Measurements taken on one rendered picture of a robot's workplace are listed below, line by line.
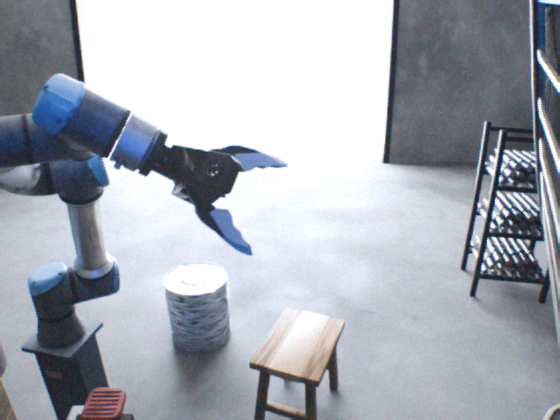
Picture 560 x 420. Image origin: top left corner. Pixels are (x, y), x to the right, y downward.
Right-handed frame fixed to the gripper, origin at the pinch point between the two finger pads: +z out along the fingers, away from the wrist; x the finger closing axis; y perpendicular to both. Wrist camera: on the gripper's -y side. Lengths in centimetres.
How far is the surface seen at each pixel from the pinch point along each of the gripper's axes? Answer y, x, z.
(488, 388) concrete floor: 41, 17, 141
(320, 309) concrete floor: 121, 9, 104
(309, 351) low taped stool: 57, 24, 58
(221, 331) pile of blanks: 119, 35, 54
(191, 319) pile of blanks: 115, 34, 36
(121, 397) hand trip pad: 9.7, 35.6, -8.0
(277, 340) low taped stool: 68, 25, 51
